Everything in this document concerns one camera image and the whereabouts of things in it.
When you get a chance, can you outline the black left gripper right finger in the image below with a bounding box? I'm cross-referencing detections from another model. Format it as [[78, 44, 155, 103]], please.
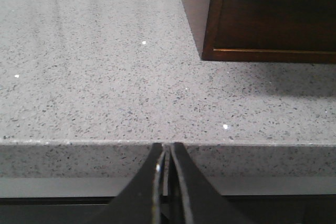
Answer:
[[170, 143, 254, 223]]

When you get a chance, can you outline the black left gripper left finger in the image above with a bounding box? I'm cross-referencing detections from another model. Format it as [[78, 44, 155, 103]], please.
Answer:
[[88, 143, 164, 223]]

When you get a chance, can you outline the dark wooden drawer cabinet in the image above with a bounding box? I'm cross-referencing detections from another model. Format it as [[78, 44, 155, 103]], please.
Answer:
[[182, 0, 335, 64]]

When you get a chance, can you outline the lower wooden drawer front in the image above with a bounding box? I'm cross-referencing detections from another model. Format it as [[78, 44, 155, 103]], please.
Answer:
[[215, 0, 335, 52]]

